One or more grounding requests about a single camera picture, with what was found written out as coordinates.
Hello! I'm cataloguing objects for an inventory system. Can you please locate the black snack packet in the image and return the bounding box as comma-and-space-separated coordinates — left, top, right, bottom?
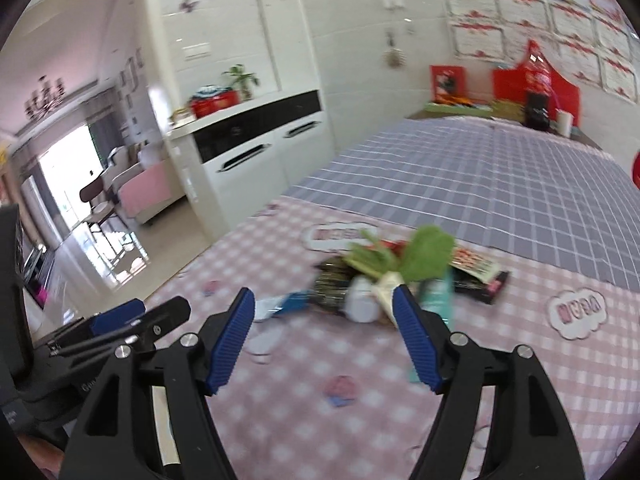
452, 269, 510, 304

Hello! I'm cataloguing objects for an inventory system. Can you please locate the green leaf vegetable scrap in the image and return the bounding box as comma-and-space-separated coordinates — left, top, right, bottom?
343, 226, 456, 284

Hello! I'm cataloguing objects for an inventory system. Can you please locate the red white checkered snack packet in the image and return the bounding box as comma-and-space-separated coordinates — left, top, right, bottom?
450, 246, 502, 284

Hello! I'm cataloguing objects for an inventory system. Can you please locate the dark wooden chair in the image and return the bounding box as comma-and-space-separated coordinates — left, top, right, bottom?
79, 176, 129, 247

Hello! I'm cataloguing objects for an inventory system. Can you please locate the pink blanket on sofa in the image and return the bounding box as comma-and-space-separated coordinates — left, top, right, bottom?
118, 162, 171, 218

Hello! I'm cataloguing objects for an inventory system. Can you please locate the white black sideboard cabinet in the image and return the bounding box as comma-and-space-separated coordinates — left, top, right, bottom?
165, 89, 335, 242

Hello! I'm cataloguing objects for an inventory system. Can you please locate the purple grid tablecloth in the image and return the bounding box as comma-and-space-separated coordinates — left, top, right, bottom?
287, 117, 639, 292

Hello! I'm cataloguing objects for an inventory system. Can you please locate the red gift box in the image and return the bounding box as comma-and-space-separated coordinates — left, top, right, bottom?
189, 84, 240, 118

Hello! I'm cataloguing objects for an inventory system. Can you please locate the chandelier ceiling lamp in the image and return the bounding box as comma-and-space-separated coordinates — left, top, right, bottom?
24, 75, 65, 122

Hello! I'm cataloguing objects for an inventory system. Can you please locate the green tray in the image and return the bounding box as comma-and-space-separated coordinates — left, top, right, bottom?
423, 102, 492, 118

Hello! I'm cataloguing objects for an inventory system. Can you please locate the potted green plant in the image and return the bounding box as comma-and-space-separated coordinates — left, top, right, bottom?
222, 64, 260, 101

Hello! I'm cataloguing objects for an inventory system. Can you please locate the white paper cup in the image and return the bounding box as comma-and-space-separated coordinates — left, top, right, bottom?
555, 108, 574, 139

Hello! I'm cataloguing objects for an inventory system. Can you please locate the cola bottle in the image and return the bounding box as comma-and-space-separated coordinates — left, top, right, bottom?
522, 39, 552, 131

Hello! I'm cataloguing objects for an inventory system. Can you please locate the red photo frame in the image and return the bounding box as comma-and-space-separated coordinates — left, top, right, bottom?
431, 65, 466, 105

